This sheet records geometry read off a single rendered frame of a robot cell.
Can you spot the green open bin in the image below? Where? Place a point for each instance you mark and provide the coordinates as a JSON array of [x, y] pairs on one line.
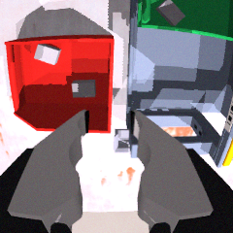
[[206, 17]]

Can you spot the red bin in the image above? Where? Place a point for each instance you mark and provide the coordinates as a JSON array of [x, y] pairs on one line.
[[42, 93]]

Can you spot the dark grey bin rack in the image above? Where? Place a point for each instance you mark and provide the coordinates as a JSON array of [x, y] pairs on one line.
[[174, 77]]

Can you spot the yellow flat bar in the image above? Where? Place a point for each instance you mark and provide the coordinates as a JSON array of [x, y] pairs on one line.
[[229, 155]]

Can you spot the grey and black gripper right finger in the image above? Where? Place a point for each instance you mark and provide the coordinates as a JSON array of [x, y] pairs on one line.
[[177, 185]]

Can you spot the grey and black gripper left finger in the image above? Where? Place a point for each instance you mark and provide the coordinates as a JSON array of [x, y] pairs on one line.
[[41, 187]]

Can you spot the white rectangular block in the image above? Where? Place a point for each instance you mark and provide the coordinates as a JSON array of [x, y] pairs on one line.
[[47, 53]]

